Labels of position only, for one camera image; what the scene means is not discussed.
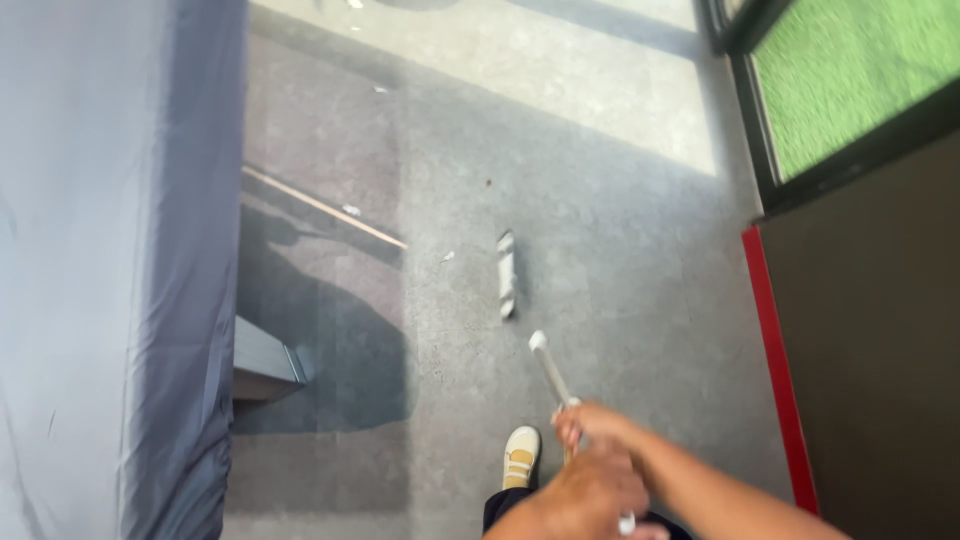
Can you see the person's right hand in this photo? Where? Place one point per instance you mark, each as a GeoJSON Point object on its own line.
{"type": "Point", "coordinates": [609, 429]}

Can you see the person's left hand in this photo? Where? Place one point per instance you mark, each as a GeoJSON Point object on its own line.
{"type": "Point", "coordinates": [592, 491]}

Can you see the person's right fingers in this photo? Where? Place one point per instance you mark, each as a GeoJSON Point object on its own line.
{"type": "Point", "coordinates": [571, 424]}

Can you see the long stick with white tip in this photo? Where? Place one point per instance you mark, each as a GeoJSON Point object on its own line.
{"type": "Point", "coordinates": [550, 369]}

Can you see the white and tan shoe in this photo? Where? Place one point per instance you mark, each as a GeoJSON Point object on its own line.
{"type": "Point", "coordinates": [521, 454]}

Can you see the black trousers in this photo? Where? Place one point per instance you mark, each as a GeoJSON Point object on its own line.
{"type": "Point", "coordinates": [501, 506]}

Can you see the crumpled white paper strip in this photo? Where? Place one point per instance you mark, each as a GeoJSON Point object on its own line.
{"type": "Point", "coordinates": [507, 274]}

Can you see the red edge strip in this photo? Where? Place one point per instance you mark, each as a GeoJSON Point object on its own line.
{"type": "Point", "coordinates": [776, 367]}

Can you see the dark brown panel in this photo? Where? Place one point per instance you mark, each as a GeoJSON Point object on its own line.
{"type": "Point", "coordinates": [877, 360]}

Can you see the grey metal furniture base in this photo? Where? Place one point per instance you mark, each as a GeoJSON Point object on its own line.
{"type": "Point", "coordinates": [262, 364]}

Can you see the thin wooden strip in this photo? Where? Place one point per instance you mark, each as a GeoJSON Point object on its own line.
{"type": "Point", "coordinates": [322, 206]}

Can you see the green artificial turf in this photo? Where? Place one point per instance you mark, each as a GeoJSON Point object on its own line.
{"type": "Point", "coordinates": [847, 75]}

